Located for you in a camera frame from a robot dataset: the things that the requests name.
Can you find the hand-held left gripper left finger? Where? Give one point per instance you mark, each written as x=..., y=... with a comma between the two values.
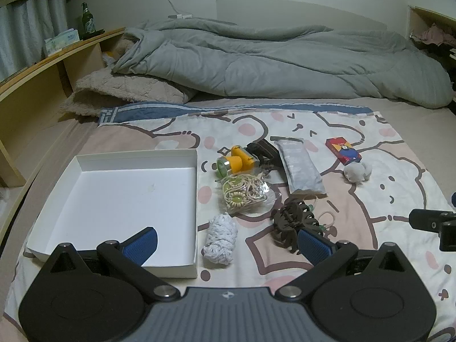
x=142, y=245

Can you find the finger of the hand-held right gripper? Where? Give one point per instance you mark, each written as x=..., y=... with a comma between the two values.
x=454, y=199
x=425, y=220

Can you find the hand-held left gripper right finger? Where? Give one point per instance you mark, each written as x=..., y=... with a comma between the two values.
x=313, y=247

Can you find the brown hair claw clip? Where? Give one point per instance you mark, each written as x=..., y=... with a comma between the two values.
x=292, y=221

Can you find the green plastic clip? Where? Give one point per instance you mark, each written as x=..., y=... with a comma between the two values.
x=312, y=206

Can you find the white cardboard box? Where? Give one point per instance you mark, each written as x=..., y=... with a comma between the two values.
x=107, y=203

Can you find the white speckled cloth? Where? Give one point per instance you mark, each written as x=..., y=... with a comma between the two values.
x=219, y=238

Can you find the grey foil packet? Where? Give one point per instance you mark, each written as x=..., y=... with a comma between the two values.
x=299, y=167

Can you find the white fluffy scrunchie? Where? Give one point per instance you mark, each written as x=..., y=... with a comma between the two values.
x=356, y=172

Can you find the red card box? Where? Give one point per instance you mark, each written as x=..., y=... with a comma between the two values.
x=343, y=151

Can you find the cartoon printed blanket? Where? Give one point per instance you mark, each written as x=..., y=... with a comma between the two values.
x=374, y=203

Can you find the small clear plastic piece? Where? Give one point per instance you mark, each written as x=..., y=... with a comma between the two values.
x=168, y=144

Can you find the pink clothes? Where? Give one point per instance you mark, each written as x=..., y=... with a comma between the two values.
x=434, y=34

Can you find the wooden bedside shelf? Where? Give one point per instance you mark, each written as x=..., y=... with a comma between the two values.
x=42, y=89

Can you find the grey duvet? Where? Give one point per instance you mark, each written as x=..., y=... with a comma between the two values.
x=267, y=60

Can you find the dark flat tray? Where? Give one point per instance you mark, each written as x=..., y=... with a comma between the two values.
x=14, y=74

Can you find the tissue pack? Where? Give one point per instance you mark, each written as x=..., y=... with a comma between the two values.
x=60, y=42

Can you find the green glass bottle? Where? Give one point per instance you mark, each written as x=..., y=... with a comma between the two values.
x=86, y=23

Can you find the white power plug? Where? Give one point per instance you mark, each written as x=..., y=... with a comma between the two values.
x=181, y=16

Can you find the grey curtain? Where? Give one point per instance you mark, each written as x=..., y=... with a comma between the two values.
x=32, y=28

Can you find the wooden wall shelf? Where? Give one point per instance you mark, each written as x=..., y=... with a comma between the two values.
x=433, y=16

